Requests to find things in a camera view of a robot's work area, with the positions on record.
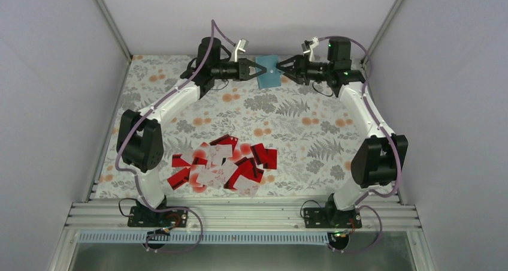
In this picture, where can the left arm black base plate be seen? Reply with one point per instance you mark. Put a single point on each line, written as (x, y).
(141, 216)

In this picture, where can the blue leather card holder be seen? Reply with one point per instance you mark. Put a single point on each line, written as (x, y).
(272, 78)

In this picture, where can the aluminium corner post left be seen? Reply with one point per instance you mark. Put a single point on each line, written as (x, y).
(106, 14)

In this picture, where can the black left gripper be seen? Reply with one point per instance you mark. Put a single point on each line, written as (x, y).
(243, 69)

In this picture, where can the blue slotted cable duct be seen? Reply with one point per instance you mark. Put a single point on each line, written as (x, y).
(209, 237)

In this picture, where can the red card striped right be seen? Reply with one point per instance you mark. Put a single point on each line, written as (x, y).
(259, 153)

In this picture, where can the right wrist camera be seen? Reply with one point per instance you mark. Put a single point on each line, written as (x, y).
(308, 47)

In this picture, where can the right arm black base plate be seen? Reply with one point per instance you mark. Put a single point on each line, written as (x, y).
(320, 218)

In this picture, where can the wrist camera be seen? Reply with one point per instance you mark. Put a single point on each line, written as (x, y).
(308, 47)
(240, 47)

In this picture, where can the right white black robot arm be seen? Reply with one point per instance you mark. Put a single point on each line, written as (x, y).
(376, 168)

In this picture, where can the red card lower left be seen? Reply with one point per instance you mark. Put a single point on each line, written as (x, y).
(179, 178)

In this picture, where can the floral patterned table mat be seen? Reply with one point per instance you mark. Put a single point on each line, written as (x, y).
(314, 135)

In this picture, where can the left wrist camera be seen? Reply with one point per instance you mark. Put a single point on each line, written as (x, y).
(240, 47)

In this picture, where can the white red-dot card lower left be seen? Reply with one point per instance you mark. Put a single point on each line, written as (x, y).
(197, 180)

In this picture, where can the aluminium corner post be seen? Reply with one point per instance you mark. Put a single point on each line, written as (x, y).
(106, 14)
(385, 25)

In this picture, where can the aluminium rail base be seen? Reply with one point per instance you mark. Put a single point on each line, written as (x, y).
(244, 214)

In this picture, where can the aluminium corner post right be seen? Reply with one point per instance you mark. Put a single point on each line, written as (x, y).
(385, 25)

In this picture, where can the red card lower centre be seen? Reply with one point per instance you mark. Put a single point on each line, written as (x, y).
(247, 168)

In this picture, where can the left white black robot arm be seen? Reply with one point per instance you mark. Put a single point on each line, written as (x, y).
(140, 145)

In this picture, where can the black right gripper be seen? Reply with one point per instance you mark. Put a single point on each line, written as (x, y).
(300, 69)

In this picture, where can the red card far right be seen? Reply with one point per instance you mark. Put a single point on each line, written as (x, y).
(271, 159)

